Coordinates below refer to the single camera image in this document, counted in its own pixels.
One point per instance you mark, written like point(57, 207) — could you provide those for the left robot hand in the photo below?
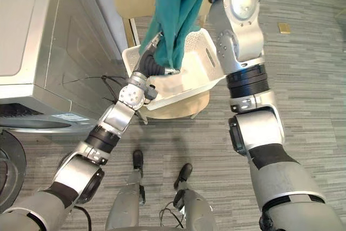
point(150, 64)

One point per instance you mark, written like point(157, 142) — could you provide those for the teal garment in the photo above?
point(169, 12)

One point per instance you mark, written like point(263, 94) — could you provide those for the white plastic laundry basket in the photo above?
point(198, 66)

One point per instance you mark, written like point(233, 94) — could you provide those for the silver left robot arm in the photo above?
point(116, 114)

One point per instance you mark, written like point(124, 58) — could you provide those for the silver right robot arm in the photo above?
point(248, 39)

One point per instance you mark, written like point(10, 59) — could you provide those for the silver washing machine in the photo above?
point(67, 39)

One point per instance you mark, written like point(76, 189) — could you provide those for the white washing machine label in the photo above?
point(70, 117)

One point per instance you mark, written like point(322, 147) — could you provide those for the round washing machine door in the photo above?
point(13, 160)

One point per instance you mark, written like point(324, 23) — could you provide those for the white leaning panel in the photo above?
point(134, 33)

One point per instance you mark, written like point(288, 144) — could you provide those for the round light wooden stool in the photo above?
point(185, 106)

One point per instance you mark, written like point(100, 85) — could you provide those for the silver left robot leg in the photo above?
point(127, 201)

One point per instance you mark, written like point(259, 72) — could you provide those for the silver robot leg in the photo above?
point(127, 201)
point(194, 206)

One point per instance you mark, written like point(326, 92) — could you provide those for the silver right robot leg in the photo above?
point(194, 206)

